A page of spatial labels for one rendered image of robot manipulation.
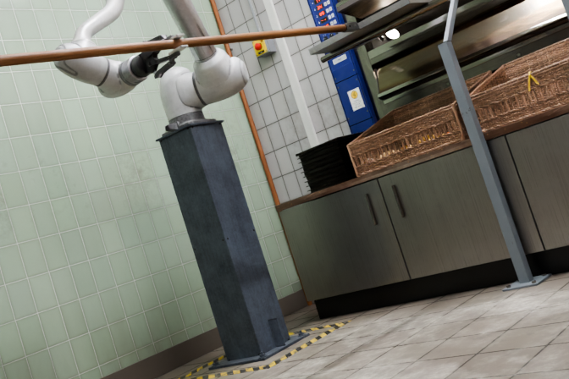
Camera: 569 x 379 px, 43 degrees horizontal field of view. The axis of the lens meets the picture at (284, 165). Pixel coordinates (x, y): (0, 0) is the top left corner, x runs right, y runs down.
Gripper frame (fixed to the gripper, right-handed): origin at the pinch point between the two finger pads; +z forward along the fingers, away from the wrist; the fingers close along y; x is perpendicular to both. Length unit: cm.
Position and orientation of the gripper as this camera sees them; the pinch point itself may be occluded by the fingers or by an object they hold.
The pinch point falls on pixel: (176, 44)
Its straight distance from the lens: 236.5
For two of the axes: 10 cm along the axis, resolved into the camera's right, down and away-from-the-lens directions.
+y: 3.4, 9.4, -0.3
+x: -6.3, 2.0, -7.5
